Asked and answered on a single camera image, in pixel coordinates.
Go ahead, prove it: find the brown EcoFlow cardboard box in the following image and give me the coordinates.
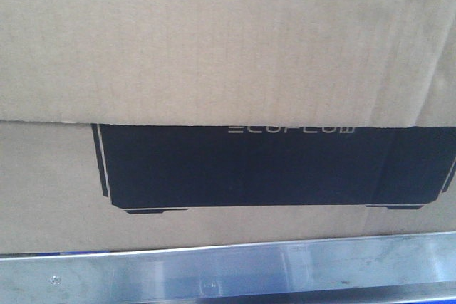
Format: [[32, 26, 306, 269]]
[[1, 0, 455, 253]]

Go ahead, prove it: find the metal shelf front rail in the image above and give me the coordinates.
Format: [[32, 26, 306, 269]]
[[0, 231, 456, 304]]

